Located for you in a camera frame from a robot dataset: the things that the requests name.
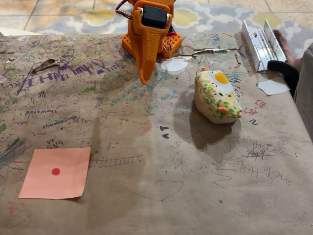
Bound scribbled brown paper cover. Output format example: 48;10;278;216
0;31;313;235

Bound white sheet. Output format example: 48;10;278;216
0;27;44;37

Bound grey yellow patterned rug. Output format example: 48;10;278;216
31;1;313;57

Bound pinkish brown foot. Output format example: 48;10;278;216
272;29;304;72

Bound pink sticky note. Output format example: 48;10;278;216
18;147;91;200

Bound red white servo cable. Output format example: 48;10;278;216
163;33;172;52

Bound black clamp handle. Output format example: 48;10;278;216
267;60;300;97

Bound egg toast squishy toy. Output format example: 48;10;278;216
193;66;244;125

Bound grey sofa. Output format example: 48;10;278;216
293;44;313;142

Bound aluminium rail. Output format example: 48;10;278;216
241;19;287;72

